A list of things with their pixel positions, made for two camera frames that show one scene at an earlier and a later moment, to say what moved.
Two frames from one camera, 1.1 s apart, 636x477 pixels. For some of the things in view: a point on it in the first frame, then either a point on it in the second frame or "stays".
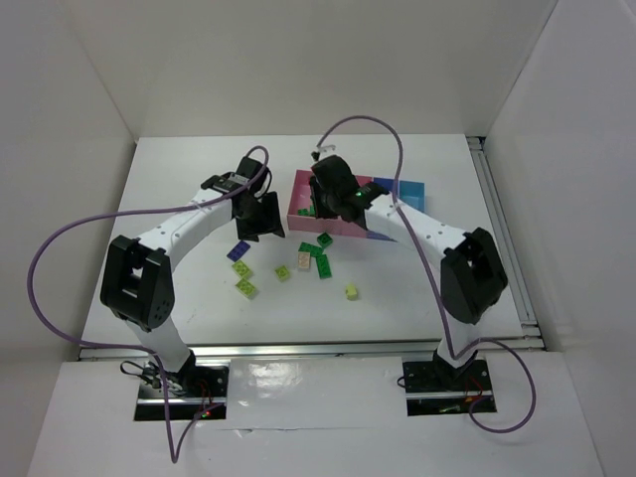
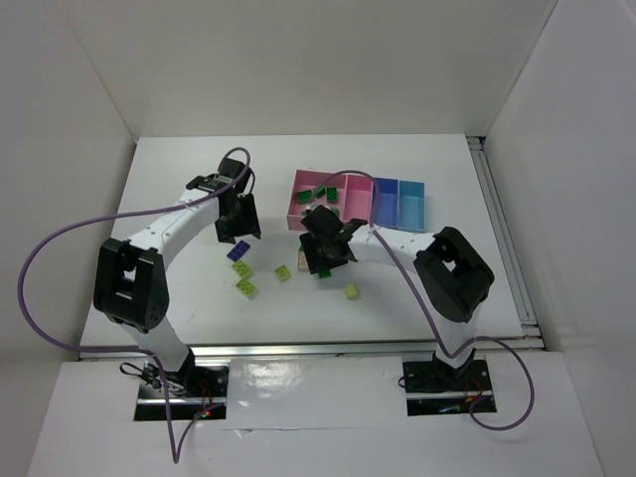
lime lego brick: (351, 291) stays
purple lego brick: (238, 251) stays
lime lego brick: (245, 287) stays
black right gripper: (318, 197) → (319, 246)
